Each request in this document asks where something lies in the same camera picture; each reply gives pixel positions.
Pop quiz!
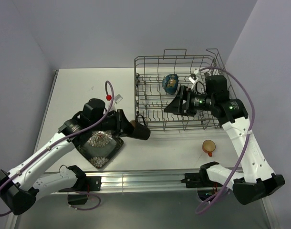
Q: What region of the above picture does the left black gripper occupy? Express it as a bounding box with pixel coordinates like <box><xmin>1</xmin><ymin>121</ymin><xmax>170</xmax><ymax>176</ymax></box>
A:
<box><xmin>91</xmin><ymin>108</ymin><xmax>139</xmax><ymax>137</ymax></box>

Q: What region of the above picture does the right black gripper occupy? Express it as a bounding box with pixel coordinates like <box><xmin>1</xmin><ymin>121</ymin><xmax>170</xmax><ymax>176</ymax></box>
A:
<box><xmin>164</xmin><ymin>84</ymin><xmax>215</xmax><ymax>116</ymax></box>

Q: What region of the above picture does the black ceramic mug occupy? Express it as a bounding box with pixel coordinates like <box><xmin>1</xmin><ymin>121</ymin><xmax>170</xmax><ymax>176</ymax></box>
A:
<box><xmin>129</xmin><ymin>114</ymin><xmax>151</xmax><ymax>140</ymax></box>

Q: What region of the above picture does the blue patterned bowl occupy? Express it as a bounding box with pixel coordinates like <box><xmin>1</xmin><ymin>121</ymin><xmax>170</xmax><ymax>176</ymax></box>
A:
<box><xmin>162</xmin><ymin>74</ymin><xmax>178</xmax><ymax>94</ymax></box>

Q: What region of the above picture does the small orange cup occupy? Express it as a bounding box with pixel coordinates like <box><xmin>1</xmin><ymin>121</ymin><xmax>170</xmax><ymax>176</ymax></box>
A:
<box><xmin>202</xmin><ymin>140</ymin><xmax>216</xmax><ymax>157</ymax></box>

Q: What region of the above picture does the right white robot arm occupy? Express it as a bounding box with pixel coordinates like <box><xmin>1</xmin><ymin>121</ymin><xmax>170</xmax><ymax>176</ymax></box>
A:
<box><xmin>164</xmin><ymin>75</ymin><xmax>285</xmax><ymax>205</ymax></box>

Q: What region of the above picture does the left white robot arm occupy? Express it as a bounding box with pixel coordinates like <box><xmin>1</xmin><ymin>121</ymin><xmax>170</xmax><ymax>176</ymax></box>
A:
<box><xmin>0</xmin><ymin>98</ymin><xmax>150</xmax><ymax>215</ymax></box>

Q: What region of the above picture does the black floral square plate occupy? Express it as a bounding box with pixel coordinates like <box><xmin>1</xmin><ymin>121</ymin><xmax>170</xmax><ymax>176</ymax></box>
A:
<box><xmin>72</xmin><ymin>131</ymin><xmax>124</xmax><ymax>169</ymax></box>

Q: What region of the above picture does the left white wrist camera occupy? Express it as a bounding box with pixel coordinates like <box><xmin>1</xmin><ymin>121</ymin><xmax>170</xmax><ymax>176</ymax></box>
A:
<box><xmin>106</xmin><ymin>94</ymin><xmax>123</xmax><ymax>112</ymax></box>

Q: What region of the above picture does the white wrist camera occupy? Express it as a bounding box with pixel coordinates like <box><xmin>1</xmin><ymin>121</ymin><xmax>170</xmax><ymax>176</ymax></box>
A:
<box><xmin>106</xmin><ymin>94</ymin><xmax>123</xmax><ymax>112</ymax></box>
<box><xmin>189</xmin><ymin>69</ymin><xmax>205</xmax><ymax>93</ymax></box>

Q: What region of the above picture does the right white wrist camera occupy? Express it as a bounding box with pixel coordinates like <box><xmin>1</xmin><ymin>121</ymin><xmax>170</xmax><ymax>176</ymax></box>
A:
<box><xmin>189</xmin><ymin>69</ymin><xmax>205</xmax><ymax>93</ymax></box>

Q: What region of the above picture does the grey wire dish rack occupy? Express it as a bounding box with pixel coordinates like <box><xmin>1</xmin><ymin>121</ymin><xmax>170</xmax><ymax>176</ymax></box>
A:
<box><xmin>134</xmin><ymin>49</ymin><xmax>237</xmax><ymax>132</ymax></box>

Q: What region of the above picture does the aluminium table edge rail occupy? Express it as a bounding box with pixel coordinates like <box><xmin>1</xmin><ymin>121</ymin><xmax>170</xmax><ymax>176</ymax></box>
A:
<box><xmin>11</xmin><ymin>170</ymin><xmax>267</xmax><ymax>194</ymax></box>

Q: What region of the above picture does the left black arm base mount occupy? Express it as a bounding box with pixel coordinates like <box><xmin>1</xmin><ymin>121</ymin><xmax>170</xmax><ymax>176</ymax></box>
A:
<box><xmin>67</xmin><ymin>176</ymin><xmax>101</xmax><ymax>206</ymax></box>

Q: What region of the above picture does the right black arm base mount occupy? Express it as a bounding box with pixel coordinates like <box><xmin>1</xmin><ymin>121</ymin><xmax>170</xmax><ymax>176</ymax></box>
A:
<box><xmin>180</xmin><ymin>162</ymin><xmax>228</xmax><ymax>205</ymax></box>

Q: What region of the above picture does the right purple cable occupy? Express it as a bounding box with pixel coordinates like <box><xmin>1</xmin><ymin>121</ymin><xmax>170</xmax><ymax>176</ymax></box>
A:
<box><xmin>195</xmin><ymin>66</ymin><xmax>256</xmax><ymax>215</ymax></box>

